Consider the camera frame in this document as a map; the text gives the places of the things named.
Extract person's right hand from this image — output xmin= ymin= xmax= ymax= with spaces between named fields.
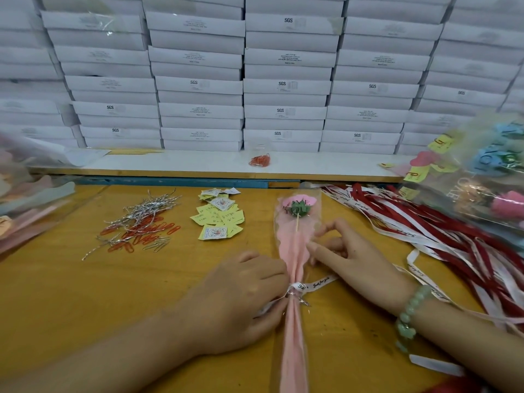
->
xmin=306 ymin=219 xmax=416 ymax=319

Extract person's left hand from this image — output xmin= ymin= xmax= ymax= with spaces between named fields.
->
xmin=179 ymin=251 xmax=290 ymax=357

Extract white printed ribbon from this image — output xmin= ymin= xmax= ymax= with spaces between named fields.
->
xmin=255 ymin=275 xmax=340 ymax=320

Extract pink flower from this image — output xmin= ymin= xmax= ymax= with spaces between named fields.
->
xmin=271 ymin=190 xmax=323 ymax=393

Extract person's right forearm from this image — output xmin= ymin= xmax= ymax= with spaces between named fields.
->
xmin=395 ymin=287 xmax=524 ymax=393

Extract person's left forearm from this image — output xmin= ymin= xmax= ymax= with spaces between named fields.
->
xmin=0 ymin=311 xmax=205 ymax=393

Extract silver twist tie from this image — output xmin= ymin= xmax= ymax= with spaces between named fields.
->
xmin=285 ymin=291 xmax=312 ymax=307

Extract pile of yellow paper tags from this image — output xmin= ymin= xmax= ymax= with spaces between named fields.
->
xmin=189 ymin=187 xmax=245 ymax=242

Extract pile of red white ribbons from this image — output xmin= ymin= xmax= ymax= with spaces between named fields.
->
xmin=321 ymin=183 xmax=524 ymax=338

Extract yellow and pink heart cards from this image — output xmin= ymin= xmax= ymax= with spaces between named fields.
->
xmin=378 ymin=133 xmax=460 ymax=201

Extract white shelf board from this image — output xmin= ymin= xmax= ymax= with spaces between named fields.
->
xmin=28 ymin=149 xmax=411 ymax=183

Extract pile of red paper clips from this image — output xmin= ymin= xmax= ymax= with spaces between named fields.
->
xmin=99 ymin=217 xmax=181 ymax=254

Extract pile of silver twist ties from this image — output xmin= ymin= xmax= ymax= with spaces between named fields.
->
xmin=81 ymin=189 xmax=182 ymax=261

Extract short white ribbon piece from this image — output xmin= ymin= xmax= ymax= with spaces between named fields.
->
xmin=409 ymin=355 xmax=466 ymax=377

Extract clear bag of wrapped flowers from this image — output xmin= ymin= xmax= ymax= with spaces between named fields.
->
xmin=409 ymin=114 xmax=524 ymax=251

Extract stack of pink wrapping sleeves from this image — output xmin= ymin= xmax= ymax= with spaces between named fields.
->
xmin=0 ymin=133 xmax=78 ymax=255

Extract green bead bracelet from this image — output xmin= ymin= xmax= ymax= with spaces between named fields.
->
xmin=395 ymin=284 xmax=433 ymax=355

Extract wall of white boxes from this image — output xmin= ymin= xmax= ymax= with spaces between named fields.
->
xmin=0 ymin=0 xmax=524 ymax=157

